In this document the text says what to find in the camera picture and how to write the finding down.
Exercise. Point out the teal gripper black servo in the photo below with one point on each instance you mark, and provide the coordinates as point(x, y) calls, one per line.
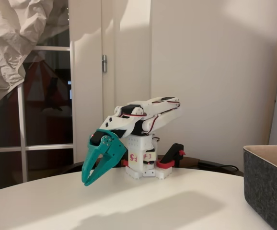
point(111, 149)

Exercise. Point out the grey felt box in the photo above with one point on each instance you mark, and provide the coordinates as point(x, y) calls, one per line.
point(268, 187)

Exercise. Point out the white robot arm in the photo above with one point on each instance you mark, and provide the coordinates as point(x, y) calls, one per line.
point(162, 115)

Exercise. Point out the black and red clamp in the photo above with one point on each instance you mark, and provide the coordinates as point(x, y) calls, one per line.
point(170, 155)
point(125, 163)

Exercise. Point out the beige crumpled curtain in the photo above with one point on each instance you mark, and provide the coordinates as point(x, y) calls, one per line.
point(4, 48)

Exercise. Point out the metal door hinge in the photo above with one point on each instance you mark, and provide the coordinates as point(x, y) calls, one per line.
point(104, 63)

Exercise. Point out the dark brown wooden chair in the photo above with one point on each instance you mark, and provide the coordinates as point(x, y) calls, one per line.
point(191, 161)

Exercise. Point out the white glazed door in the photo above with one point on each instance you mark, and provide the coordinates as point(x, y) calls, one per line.
point(72, 107)

